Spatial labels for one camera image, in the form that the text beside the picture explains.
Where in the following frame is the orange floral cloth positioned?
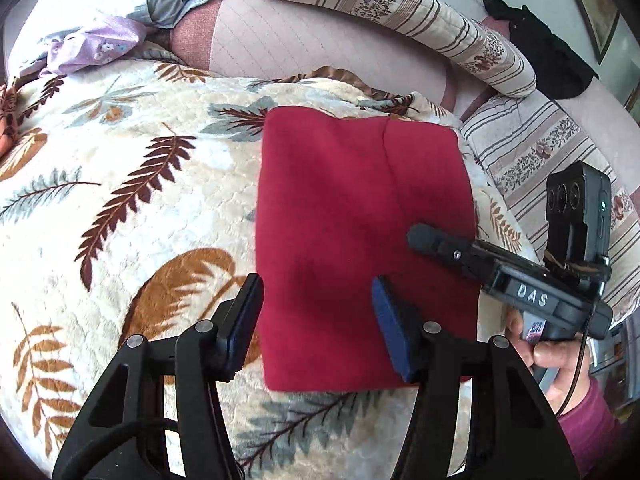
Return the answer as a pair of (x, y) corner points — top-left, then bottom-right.
(0, 82), (23, 158)

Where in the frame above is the framed picture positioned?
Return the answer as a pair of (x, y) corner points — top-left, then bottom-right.
(552, 0), (621, 64)

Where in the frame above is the white cloth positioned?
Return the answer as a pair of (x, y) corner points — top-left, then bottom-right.
(10, 0), (151, 76)

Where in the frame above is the person's right forearm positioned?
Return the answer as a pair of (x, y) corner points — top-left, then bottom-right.
(555, 375), (633, 480)

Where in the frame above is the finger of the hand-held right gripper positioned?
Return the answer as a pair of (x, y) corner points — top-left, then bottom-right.
(407, 223), (501, 283)

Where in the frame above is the black cloth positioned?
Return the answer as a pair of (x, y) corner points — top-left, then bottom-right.
(482, 0), (599, 101)

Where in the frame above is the pink quilted bed sheet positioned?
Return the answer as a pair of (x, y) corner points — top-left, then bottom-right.
(170, 0), (621, 126)

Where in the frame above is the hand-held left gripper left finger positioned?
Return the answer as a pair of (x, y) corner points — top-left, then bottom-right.
(52, 273), (265, 480)

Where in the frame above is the black cable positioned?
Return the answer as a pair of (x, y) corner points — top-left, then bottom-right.
(557, 335), (589, 418)

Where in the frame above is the leaf print fleece blanket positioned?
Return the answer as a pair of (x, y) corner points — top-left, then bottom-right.
(0, 62), (551, 480)

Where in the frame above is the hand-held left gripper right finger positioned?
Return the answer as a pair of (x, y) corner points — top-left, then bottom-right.
(370, 275), (581, 480)

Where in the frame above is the person's right hand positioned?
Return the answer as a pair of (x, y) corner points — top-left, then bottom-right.
(505, 306), (594, 405)

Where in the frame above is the striped floral pillow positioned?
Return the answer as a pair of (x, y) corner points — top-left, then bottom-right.
(460, 92), (640, 321)

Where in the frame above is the purple floral cloth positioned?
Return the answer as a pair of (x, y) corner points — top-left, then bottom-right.
(45, 15), (149, 76)

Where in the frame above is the red sweater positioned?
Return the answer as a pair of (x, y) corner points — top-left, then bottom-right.
(255, 106), (483, 393)

